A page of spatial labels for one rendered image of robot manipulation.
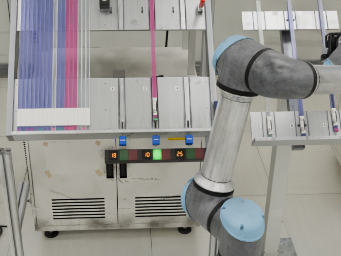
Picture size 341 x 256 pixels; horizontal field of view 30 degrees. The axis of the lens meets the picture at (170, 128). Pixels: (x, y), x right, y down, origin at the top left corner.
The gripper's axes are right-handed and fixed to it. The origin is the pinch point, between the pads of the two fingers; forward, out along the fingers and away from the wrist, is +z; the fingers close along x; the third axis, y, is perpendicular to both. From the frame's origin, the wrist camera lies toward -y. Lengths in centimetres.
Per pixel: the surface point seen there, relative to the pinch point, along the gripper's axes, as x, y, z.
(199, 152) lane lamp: 45, -30, 0
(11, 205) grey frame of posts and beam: 109, -47, 19
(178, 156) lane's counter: 52, -31, 0
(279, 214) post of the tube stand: 9, -55, 36
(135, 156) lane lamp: 66, -31, 1
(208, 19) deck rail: 39.0, 16.7, 10.0
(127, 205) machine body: 67, -51, 56
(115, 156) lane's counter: 72, -31, 1
